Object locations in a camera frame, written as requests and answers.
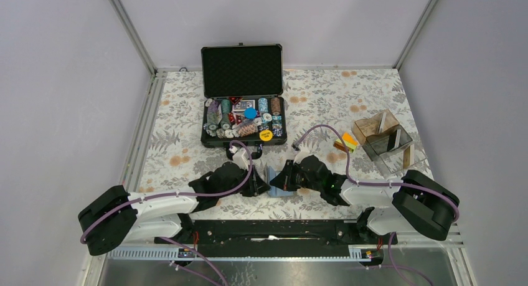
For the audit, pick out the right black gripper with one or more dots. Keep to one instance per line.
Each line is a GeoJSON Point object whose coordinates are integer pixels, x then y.
{"type": "Point", "coordinates": [284, 180]}

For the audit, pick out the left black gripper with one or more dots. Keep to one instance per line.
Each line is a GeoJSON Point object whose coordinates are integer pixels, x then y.
{"type": "Point", "coordinates": [256, 185]}

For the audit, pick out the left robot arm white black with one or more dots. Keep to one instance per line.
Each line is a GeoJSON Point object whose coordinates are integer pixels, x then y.
{"type": "Point", "coordinates": [118, 216]}

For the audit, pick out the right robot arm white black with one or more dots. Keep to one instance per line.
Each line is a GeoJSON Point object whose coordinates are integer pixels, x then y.
{"type": "Point", "coordinates": [415, 203]}

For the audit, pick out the playing card deck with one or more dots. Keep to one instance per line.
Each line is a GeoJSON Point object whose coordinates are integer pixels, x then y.
{"type": "Point", "coordinates": [242, 105]}

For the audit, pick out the clear acrylic card box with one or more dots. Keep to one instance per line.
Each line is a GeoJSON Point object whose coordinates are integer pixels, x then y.
{"type": "Point", "coordinates": [388, 144]}

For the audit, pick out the yellow round dealer chip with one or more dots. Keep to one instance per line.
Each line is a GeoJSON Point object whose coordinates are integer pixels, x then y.
{"type": "Point", "coordinates": [266, 135]}

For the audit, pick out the blue round chip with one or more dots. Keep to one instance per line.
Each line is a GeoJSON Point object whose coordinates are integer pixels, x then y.
{"type": "Point", "coordinates": [250, 113]}

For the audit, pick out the orange yellow sticky note stack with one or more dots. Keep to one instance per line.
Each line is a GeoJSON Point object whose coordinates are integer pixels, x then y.
{"type": "Point", "coordinates": [346, 143]}

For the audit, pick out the black poker chip case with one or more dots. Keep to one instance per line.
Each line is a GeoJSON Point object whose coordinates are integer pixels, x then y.
{"type": "Point", "coordinates": [243, 72]}

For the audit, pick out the floral patterned table mat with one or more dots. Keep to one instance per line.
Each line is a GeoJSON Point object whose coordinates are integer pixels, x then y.
{"type": "Point", "coordinates": [323, 102]}

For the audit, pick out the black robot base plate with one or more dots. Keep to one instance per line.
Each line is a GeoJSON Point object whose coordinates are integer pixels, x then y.
{"type": "Point", "coordinates": [278, 238]}

